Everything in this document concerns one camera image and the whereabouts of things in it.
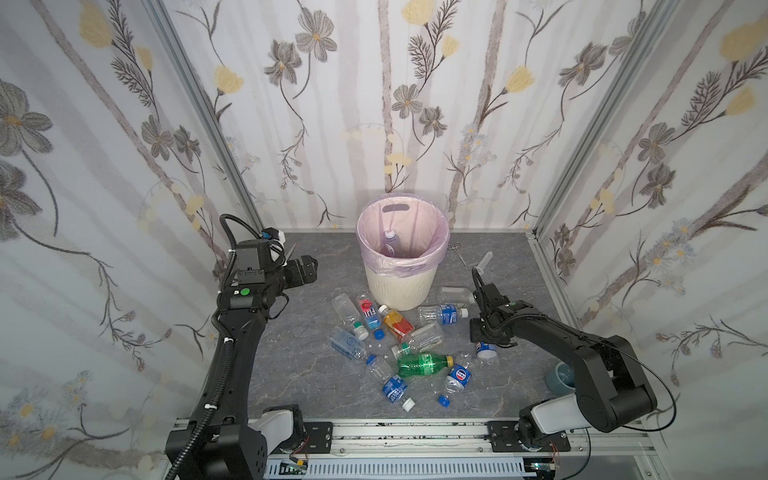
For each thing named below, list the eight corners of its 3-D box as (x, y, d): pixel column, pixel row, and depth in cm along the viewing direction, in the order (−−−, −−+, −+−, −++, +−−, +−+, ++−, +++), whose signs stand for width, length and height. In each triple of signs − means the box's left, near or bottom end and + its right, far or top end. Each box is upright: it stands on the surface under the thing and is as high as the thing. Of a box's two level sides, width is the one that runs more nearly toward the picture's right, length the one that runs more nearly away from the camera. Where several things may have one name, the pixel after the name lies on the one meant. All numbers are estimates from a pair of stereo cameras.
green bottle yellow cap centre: (397, 378, 86) (398, 371, 81) (397, 357, 90) (397, 349, 85) (451, 378, 86) (455, 371, 81) (449, 357, 90) (452, 350, 85)
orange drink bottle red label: (373, 319, 96) (372, 313, 93) (385, 308, 98) (385, 302, 95) (402, 345, 90) (402, 340, 87) (414, 333, 93) (415, 327, 90)
